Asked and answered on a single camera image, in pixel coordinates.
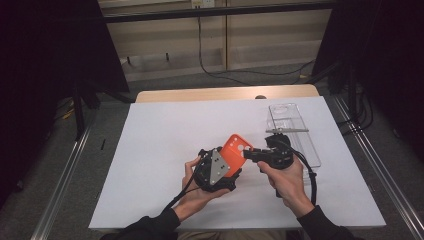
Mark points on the clear plastic storage box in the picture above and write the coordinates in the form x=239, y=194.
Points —
x=286, y=116

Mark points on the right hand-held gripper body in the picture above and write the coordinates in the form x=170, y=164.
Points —
x=280, y=156

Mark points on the wooden table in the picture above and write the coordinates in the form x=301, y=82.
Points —
x=200, y=94

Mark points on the aluminium floor rail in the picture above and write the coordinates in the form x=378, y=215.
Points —
x=63, y=186
x=383, y=173

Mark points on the orange phone case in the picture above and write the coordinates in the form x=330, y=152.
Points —
x=235, y=153

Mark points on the person's left hand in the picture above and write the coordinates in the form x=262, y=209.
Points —
x=193, y=196

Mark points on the white table mat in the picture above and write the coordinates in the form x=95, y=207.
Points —
x=160, y=140

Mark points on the white wall power outlet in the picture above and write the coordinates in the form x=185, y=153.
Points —
x=203, y=3

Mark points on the person's right hand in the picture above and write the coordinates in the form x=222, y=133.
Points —
x=288, y=183

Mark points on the black curtain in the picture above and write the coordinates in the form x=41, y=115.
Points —
x=383, y=50
x=50, y=50

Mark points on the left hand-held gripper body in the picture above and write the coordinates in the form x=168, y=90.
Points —
x=218, y=166

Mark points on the black metal stand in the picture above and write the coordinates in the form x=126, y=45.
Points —
x=78, y=110

